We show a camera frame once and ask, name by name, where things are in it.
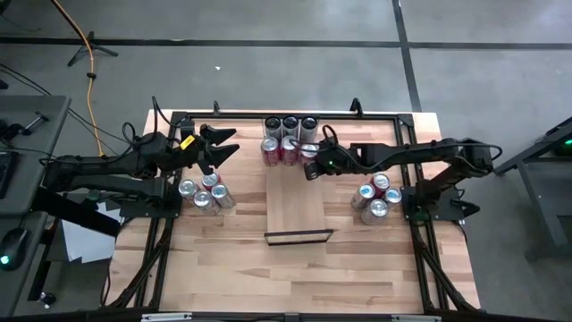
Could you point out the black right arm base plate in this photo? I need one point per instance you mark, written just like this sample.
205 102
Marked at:
447 203

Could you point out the black metal clamp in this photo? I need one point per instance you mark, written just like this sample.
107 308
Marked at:
36 121

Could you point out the silver Diet Coke can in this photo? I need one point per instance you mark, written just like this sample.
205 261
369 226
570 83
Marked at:
374 210
187 188
203 200

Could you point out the black tripod stand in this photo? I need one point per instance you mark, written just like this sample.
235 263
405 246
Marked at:
105 50

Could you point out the black keyboard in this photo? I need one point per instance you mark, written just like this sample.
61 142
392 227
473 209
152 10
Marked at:
6 174

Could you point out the white paper sheets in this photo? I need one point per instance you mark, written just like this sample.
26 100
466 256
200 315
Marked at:
85 241

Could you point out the black computer mouse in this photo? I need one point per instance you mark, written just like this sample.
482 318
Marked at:
13 248

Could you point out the black caster wheel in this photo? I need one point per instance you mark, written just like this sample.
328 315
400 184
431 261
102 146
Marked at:
47 299

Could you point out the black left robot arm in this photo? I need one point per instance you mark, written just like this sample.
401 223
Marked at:
111 163

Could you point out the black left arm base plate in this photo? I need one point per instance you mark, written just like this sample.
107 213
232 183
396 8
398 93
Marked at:
147 212

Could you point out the grey desk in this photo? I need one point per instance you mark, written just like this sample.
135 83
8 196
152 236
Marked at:
40 134

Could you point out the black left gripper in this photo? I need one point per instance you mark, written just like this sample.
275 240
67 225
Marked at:
187 149

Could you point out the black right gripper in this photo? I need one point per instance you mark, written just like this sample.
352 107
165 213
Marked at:
335 158

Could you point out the silver mounting bracket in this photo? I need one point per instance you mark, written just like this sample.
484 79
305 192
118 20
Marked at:
165 317
415 318

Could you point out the black side cart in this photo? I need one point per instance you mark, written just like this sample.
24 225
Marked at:
549 141

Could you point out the wooden shelf with black frame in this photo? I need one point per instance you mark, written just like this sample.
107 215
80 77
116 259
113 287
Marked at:
295 205

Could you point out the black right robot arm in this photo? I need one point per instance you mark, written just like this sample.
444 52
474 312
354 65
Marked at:
402 154

